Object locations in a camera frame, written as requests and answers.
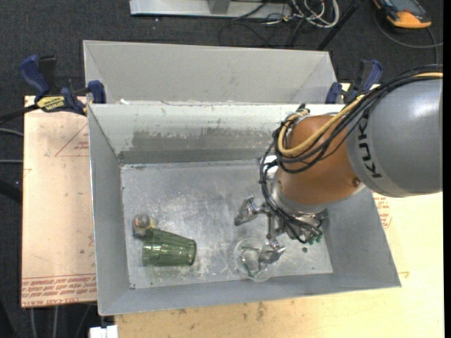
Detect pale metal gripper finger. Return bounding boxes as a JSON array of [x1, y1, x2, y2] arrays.
[[233, 195, 266, 227], [258, 237, 287, 265]]

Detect clear glass bowl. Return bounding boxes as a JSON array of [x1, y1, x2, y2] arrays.
[[233, 237, 275, 283]]

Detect grey metal bin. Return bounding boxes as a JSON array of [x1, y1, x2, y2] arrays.
[[82, 39, 402, 317]]

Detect green glass cup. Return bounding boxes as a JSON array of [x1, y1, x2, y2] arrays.
[[141, 227, 197, 268]]

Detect small clear glass thing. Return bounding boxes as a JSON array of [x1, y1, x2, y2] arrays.
[[131, 213, 159, 239]]

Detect brown cardboard board, red print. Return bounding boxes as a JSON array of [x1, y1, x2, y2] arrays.
[[20, 94, 99, 309]]

